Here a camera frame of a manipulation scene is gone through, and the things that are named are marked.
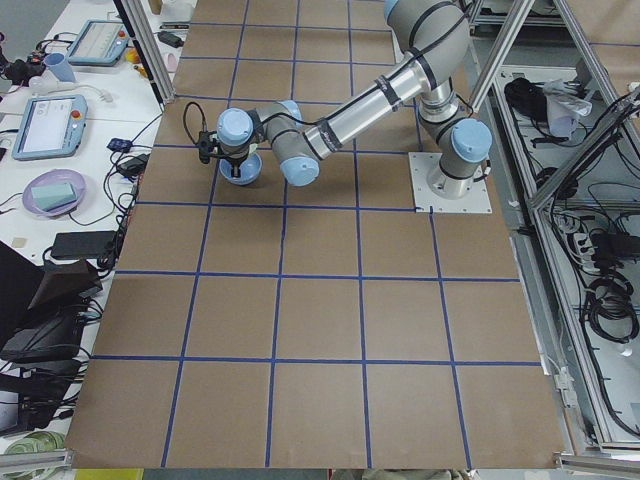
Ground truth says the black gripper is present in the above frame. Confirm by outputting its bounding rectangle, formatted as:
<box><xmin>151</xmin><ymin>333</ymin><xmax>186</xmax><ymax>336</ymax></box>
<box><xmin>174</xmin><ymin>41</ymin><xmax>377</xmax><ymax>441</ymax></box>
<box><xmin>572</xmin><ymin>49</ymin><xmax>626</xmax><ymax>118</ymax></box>
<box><xmin>227</xmin><ymin>155</ymin><xmax>246</xmax><ymax>179</ymax></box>

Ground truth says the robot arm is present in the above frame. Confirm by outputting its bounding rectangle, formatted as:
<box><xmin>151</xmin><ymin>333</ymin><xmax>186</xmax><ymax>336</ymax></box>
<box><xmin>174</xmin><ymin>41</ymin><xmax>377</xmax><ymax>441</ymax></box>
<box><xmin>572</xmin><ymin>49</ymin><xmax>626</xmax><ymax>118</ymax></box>
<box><xmin>211</xmin><ymin>1</ymin><xmax>492</xmax><ymax>199</ymax></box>

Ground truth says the blue bowl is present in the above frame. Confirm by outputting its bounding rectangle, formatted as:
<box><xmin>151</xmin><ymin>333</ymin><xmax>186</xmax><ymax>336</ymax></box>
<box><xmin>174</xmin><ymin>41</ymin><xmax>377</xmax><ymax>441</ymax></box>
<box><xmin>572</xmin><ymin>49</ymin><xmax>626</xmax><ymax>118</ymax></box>
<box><xmin>219</xmin><ymin>153</ymin><xmax>262</xmax><ymax>186</ymax></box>

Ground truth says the black smartphone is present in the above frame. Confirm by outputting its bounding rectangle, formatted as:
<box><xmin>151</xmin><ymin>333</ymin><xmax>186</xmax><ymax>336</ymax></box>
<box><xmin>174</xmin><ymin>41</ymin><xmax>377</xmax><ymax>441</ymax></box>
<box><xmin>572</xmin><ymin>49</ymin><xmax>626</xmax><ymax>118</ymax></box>
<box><xmin>50</xmin><ymin>230</ymin><xmax>116</xmax><ymax>260</ymax></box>

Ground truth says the purple plate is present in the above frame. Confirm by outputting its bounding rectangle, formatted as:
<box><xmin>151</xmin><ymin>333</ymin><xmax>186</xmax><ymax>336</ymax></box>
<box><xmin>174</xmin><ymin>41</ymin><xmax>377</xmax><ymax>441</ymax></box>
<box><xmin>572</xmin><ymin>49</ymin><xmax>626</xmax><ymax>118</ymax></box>
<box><xmin>21</xmin><ymin>169</ymin><xmax>95</xmax><ymax>218</ymax></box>

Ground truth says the upper teach pendant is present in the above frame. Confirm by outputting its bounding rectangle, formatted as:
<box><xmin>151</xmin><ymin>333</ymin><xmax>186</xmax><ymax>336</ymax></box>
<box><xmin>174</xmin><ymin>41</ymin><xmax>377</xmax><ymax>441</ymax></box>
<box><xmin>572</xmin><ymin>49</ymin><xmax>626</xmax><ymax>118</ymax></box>
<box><xmin>67</xmin><ymin>20</ymin><xmax>130</xmax><ymax>67</ymax></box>

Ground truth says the teach pendant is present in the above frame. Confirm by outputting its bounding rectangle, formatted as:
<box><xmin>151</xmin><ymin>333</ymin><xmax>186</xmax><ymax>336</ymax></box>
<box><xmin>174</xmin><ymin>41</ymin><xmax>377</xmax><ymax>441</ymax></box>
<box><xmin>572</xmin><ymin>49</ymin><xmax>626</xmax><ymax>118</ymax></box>
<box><xmin>67</xmin><ymin>20</ymin><xmax>130</xmax><ymax>67</ymax></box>
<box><xmin>12</xmin><ymin>95</ymin><xmax>88</xmax><ymax>161</ymax></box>

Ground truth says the teal sponge block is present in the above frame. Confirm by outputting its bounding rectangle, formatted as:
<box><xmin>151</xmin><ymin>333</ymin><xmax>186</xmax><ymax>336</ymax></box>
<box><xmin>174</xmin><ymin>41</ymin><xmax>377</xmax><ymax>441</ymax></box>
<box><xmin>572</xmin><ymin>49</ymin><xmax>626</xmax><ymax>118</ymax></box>
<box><xmin>30</xmin><ymin>182</ymin><xmax>78</xmax><ymax>211</ymax></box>

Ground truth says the lower teach pendant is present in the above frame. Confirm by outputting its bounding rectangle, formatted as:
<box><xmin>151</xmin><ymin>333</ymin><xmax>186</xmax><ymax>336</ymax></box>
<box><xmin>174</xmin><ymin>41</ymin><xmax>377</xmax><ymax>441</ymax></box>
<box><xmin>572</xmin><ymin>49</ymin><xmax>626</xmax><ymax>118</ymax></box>
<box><xmin>12</xmin><ymin>95</ymin><xmax>88</xmax><ymax>161</ymax></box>

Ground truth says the blue plastic cup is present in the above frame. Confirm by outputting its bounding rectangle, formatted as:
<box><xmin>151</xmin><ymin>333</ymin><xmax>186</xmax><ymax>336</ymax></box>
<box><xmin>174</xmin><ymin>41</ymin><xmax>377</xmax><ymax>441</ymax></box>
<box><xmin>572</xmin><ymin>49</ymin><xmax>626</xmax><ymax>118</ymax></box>
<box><xmin>44</xmin><ymin>52</ymin><xmax>76</xmax><ymax>83</ymax></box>

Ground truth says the aluminium frame post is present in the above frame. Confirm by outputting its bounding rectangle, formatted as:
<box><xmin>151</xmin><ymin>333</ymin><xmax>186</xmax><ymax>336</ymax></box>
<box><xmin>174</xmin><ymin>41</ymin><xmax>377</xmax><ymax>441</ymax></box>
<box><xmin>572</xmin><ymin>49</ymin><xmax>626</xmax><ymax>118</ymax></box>
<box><xmin>113</xmin><ymin>0</ymin><xmax>175</xmax><ymax>105</ymax></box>

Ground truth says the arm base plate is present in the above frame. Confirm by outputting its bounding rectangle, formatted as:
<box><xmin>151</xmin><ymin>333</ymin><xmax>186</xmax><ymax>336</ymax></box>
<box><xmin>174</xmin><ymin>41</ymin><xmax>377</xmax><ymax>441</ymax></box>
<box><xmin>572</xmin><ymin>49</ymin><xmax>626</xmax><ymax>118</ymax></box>
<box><xmin>408</xmin><ymin>152</ymin><xmax>492</xmax><ymax>215</ymax></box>

